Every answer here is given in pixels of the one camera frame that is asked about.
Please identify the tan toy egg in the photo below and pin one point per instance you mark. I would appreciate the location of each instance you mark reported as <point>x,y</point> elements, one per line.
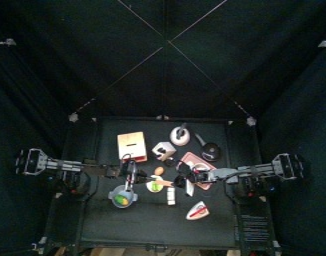
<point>159,171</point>

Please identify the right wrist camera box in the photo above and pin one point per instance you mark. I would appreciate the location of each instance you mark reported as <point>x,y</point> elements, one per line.
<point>222,174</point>

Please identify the black toy frying pan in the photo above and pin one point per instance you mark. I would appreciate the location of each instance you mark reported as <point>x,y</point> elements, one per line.
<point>210,152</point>

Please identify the white toy sushi roll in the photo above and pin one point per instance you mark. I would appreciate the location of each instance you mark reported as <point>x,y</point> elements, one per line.
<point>171,196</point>

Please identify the orange and green toy fruit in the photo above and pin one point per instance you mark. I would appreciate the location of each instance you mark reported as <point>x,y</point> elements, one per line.
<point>122,200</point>

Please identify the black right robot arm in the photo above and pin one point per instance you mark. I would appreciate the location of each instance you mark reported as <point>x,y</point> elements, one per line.
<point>259,170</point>

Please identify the wooden box red drawer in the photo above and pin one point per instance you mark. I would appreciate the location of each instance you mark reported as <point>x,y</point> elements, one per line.
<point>131,143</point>

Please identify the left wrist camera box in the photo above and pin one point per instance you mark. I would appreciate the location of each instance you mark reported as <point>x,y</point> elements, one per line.
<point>129,167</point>

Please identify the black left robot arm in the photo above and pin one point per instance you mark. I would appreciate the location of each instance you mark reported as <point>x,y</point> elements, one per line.
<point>67,164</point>

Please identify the green toy star fruit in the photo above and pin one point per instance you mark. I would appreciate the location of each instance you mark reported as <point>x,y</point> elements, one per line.
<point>155,187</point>

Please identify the white wedge red stripe toy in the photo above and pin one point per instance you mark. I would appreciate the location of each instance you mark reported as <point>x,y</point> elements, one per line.
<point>197,211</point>

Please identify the white text label sticker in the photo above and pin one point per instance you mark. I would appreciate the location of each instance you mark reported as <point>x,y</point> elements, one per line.
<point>254,228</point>

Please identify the white box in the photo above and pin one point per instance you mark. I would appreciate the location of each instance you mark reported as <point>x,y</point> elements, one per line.
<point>190,192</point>

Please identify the small white plate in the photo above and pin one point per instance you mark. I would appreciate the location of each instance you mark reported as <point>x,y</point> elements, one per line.
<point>149,187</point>

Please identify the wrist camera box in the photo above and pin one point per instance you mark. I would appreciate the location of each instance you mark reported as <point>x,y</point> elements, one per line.
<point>129,167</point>
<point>222,174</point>

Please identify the grey frame clamp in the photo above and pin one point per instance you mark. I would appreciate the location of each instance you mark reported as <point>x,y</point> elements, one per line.
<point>72,117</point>
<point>251,121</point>
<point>325,44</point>
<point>8,42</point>

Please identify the grey toy pot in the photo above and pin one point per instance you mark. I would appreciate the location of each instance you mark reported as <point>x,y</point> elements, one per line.
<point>113,196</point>

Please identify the white toy cube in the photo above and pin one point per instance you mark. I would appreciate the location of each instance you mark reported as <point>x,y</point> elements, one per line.
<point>163,149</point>

